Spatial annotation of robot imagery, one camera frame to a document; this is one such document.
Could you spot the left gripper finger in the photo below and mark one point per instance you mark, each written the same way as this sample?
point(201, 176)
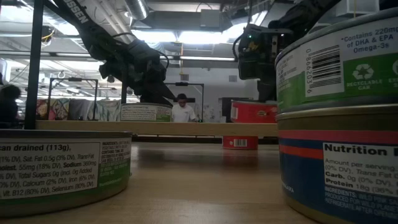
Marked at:
point(161, 93)
point(142, 93)

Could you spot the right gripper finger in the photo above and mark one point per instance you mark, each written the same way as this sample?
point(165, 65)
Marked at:
point(266, 91)

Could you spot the red label seafood can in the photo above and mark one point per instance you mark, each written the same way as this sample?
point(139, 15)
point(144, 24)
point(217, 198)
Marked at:
point(240, 143)
point(252, 113)

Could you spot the blue red label salmon can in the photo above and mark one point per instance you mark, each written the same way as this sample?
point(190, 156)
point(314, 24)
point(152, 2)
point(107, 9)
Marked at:
point(311, 174)

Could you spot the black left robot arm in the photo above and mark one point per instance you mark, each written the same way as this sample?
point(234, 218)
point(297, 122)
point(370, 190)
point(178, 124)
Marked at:
point(81, 18)

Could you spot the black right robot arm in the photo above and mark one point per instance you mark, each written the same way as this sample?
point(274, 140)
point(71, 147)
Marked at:
point(304, 15)

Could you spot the wooden shelf board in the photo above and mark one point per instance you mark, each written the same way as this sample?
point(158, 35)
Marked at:
point(186, 128)

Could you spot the person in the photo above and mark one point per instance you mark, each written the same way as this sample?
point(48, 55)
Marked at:
point(9, 105)
point(183, 113)

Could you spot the black cabinet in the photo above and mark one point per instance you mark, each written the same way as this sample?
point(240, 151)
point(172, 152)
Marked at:
point(225, 109)

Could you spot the long tube lamp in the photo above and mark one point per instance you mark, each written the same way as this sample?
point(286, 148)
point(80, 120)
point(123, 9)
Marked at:
point(62, 54)
point(205, 58)

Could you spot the bright light panel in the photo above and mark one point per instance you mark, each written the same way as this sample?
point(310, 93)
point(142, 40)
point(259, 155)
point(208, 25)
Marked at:
point(199, 37)

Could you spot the grey air handling unit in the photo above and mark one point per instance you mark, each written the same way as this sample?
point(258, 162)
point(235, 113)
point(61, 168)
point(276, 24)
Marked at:
point(186, 20)

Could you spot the patterned cloth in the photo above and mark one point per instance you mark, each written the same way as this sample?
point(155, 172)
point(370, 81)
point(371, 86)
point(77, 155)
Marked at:
point(77, 109)

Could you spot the black hanging device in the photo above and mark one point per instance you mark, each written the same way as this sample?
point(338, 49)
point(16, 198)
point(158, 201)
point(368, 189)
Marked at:
point(48, 32)

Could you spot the black gantry frame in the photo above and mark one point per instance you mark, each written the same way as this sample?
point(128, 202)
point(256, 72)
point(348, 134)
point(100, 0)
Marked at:
point(182, 84)
point(74, 79)

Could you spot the grey wall vent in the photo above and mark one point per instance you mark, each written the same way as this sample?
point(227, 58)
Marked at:
point(184, 77)
point(232, 78)

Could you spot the silver round air duct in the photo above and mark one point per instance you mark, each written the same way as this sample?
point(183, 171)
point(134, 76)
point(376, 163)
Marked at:
point(136, 7)

